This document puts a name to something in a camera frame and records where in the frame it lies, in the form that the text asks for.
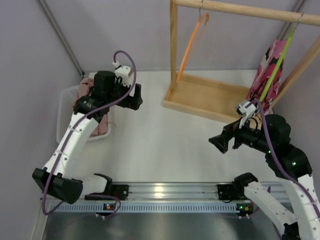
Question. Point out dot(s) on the wooden clothes rack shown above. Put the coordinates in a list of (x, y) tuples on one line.
[(205, 97)]

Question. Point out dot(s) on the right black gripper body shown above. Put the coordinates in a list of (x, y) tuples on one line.
[(232, 138)]

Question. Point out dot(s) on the grey corner wall profile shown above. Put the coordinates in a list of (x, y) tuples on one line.
[(44, 7)]

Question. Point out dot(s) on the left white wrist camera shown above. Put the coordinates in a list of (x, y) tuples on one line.
[(124, 72)]

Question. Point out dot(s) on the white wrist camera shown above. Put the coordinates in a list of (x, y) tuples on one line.
[(246, 110), (124, 72)]

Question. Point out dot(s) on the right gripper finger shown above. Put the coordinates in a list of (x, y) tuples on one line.
[(229, 130), (221, 142)]

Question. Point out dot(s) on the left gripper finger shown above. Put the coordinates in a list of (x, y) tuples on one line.
[(134, 103), (137, 91)]

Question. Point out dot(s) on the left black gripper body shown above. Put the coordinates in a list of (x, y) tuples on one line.
[(136, 95)]

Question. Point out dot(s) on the white laundry basket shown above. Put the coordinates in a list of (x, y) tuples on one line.
[(65, 111)]

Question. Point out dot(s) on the pink cloth in basket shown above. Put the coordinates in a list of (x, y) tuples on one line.
[(104, 126)]

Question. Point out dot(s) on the aluminium mounting rail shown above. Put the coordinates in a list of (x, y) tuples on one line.
[(155, 197)]

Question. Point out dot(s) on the green hanger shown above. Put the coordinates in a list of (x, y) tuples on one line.
[(280, 60)]

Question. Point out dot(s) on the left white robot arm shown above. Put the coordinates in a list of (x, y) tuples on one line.
[(56, 178)]

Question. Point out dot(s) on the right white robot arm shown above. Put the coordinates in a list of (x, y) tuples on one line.
[(289, 164)]

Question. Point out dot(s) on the orange hanger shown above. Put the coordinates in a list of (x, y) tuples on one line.
[(193, 41)]

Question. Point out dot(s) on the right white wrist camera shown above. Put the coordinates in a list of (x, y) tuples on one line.
[(246, 110)]

